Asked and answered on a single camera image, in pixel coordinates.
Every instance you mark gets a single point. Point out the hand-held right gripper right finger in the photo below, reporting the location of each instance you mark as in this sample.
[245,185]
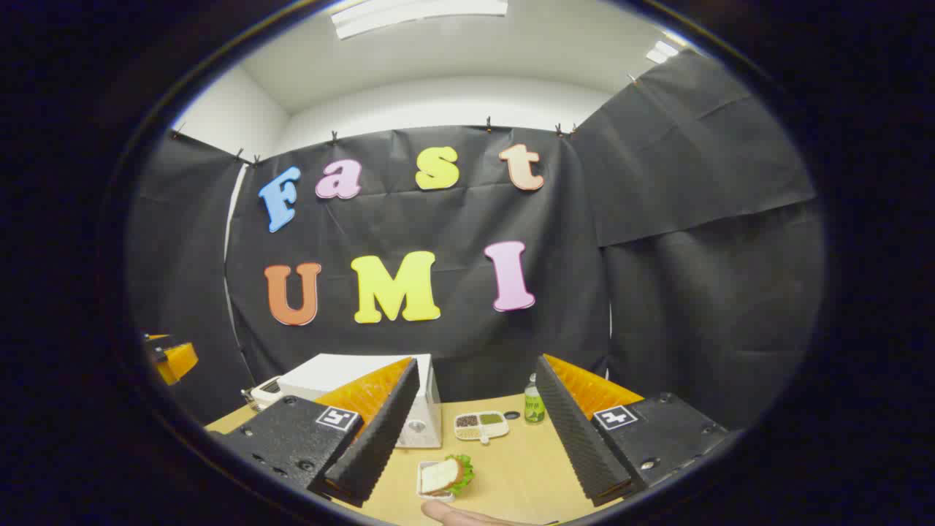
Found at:
[577,446]

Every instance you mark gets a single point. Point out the small ceiling light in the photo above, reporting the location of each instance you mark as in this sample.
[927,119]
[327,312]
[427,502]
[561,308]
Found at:
[662,51]

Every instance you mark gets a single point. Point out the white toaster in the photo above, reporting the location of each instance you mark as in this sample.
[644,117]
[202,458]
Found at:
[266,389]

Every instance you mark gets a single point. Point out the white rectangular ribbed tray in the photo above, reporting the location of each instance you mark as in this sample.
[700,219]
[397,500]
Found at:
[422,488]

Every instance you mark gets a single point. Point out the black backdrop cloth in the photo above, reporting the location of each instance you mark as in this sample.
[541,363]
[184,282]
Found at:
[694,292]

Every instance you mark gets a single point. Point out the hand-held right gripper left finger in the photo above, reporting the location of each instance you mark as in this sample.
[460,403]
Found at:
[380,446]

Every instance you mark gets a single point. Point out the long ceiling light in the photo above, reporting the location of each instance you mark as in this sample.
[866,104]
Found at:
[416,14]

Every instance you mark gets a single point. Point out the white microwave oven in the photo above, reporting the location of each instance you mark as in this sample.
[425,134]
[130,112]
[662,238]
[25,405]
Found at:
[336,372]

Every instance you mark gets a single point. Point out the divided white snack tray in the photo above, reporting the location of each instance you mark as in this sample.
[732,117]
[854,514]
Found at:
[482,425]

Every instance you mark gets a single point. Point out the green drink bottle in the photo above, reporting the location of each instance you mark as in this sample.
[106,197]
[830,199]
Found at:
[534,405]

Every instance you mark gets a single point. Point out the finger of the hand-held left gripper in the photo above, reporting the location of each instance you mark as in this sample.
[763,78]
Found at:
[175,361]

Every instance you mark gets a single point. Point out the sandwich with lettuce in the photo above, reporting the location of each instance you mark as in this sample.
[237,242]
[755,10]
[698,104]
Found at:
[442,475]

